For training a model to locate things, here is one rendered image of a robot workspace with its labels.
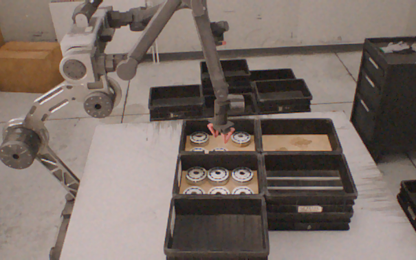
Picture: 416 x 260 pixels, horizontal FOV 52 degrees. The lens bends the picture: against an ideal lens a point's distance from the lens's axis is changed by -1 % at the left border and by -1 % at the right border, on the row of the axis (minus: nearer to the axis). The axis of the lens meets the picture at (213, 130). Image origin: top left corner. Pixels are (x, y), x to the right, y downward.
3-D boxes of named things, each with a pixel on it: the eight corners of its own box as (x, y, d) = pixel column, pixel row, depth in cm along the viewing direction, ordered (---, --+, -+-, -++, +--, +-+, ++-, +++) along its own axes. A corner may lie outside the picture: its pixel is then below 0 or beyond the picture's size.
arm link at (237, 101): (216, 82, 185) (217, 89, 177) (242, 81, 185) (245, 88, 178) (216, 108, 190) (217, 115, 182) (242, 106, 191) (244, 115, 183)
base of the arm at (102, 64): (98, 72, 180) (93, 46, 173) (117, 71, 180) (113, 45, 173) (95, 82, 173) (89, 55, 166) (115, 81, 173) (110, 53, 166)
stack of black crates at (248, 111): (205, 153, 336) (204, 116, 317) (203, 131, 361) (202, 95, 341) (256, 149, 338) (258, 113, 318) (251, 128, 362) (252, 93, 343)
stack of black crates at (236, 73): (203, 124, 369) (201, 77, 343) (201, 106, 393) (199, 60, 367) (249, 121, 370) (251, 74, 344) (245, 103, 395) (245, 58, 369)
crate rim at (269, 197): (264, 199, 184) (265, 195, 183) (260, 156, 209) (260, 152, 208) (358, 199, 183) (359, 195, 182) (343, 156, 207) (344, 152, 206)
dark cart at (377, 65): (364, 167, 339) (388, 64, 288) (346, 134, 376) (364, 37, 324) (437, 162, 342) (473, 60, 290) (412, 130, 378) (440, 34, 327)
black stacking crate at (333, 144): (260, 171, 215) (260, 153, 208) (256, 136, 239) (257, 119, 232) (340, 170, 213) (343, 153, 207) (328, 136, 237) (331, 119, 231)
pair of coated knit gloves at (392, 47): (384, 55, 307) (384, 51, 305) (374, 44, 322) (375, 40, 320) (417, 53, 308) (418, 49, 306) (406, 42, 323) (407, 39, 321)
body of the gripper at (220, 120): (218, 117, 195) (218, 104, 191) (234, 126, 189) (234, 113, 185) (208, 123, 192) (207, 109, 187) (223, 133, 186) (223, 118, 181)
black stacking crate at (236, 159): (173, 215, 192) (171, 196, 185) (179, 171, 216) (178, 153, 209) (263, 215, 190) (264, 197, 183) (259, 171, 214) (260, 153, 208)
